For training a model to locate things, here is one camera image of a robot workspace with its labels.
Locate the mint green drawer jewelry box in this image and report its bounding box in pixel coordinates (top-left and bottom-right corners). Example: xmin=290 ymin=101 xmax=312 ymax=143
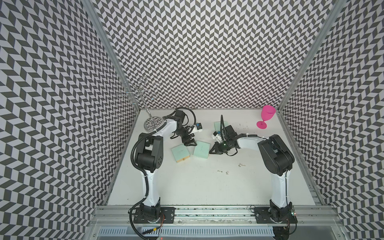
xmin=214 ymin=122 xmax=221 ymax=132

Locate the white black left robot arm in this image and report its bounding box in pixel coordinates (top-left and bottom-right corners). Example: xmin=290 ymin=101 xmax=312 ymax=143
xmin=130 ymin=107 xmax=198 ymax=223

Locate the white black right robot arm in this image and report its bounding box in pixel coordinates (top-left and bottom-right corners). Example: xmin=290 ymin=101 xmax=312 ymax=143
xmin=209 ymin=125 xmax=297 ymax=225

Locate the silver metal jewelry stand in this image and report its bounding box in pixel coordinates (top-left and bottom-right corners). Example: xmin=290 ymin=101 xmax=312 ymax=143
xmin=117 ymin=77 xmax=163 ymax=133

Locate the pink plastic goblet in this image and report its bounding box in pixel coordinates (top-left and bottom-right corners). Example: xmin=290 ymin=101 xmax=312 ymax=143
xmin=257 ymin=105 xmax=276 ymax=129

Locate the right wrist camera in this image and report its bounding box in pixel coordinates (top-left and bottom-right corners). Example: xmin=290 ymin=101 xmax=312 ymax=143
xmin=212 ymin=131 xmax=223 ymax=143

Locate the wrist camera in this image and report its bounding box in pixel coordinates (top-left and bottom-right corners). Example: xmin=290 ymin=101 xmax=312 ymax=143
xmin=192 ymin=123 xmax=203 ymax=134
xmin=212 ymin=131 xmax=223 ymax=143

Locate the black corrugated left cable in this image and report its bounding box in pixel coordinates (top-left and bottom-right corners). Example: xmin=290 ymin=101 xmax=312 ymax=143
xmin=173 ymin=107 xmax=197 ymax=127

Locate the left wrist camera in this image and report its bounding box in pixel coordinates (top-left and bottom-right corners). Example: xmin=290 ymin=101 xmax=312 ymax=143
xmin=192 ymin=123 xmax=203 ymax=134

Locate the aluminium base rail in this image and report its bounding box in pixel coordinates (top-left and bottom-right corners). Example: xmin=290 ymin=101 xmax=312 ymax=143
xmin=88 ymin=205 xmax=343 ymax=226

